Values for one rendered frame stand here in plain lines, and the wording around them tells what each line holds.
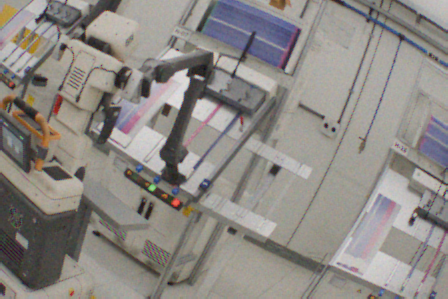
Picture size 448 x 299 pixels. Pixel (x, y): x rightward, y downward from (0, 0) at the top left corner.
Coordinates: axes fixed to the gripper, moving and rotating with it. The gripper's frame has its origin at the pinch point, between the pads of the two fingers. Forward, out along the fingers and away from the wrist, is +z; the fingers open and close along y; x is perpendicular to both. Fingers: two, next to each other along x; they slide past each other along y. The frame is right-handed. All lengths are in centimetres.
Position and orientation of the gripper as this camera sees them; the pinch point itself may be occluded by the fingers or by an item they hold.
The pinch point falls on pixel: (174, 186)
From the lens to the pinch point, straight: 288.4
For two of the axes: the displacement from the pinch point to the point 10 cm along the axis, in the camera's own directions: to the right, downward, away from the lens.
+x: -5.5, 6.7, -5.0
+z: 0.0, 6.0, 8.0
